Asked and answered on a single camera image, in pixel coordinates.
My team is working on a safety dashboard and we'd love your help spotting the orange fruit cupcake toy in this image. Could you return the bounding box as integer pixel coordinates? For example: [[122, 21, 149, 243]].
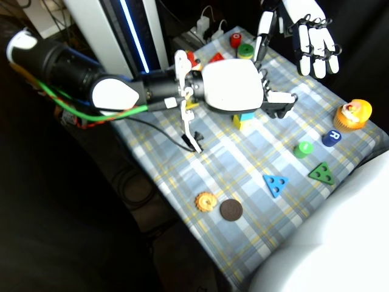
[[333, 99, 373, 132]]

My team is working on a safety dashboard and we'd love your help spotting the brown sandwich cookie toy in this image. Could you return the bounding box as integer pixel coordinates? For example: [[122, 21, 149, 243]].
[[219, 198, 244, 222]]

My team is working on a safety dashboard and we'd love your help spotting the blue triangle block with holes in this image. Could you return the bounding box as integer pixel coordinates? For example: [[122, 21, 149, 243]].
[[263, 175, 289, 199]]

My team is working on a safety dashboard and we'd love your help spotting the white rounded cover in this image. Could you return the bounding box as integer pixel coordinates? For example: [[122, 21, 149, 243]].
[[247, 148, 389, 292]]

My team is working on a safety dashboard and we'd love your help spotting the white power adapter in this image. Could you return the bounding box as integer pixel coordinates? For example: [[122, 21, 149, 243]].
[[211, 18, 229, 40], [196, 5, 213, 35]]

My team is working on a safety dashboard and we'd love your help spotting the white column with blue light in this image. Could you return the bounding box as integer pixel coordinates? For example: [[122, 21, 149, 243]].
[[62, 0, 170, 77]]

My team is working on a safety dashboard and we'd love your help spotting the blue plaid tablecloth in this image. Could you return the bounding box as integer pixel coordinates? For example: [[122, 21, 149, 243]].
[[111, 26, 384, 292]]

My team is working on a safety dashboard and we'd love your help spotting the red cylinder with white letter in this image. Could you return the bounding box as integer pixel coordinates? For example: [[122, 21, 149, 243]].
[[229, 32, 243, 49]]

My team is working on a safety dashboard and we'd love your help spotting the yellow flower biscuit toy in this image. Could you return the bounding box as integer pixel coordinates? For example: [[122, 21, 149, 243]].
[[194, 191, 219, 213]]

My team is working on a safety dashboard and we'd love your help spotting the green cylinder block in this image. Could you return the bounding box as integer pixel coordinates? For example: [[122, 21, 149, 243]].
[[293, 141, 315, 159]]

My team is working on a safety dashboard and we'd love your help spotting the yellow cube block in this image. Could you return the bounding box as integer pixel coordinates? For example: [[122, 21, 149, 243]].
[[232, 114, 253, 132]]

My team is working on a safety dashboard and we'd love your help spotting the blue cylinder with letter R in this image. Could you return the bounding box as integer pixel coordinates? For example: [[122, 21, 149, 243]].
[[322, 130, 342, 148]]

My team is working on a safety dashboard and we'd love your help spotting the strawberry tart toy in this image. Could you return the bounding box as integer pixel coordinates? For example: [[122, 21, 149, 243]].
[[185, 50, 204, 71]]

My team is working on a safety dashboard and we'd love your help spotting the green triangle block with holes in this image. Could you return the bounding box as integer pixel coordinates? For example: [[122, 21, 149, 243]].
[[308, 161, 336, 186]]

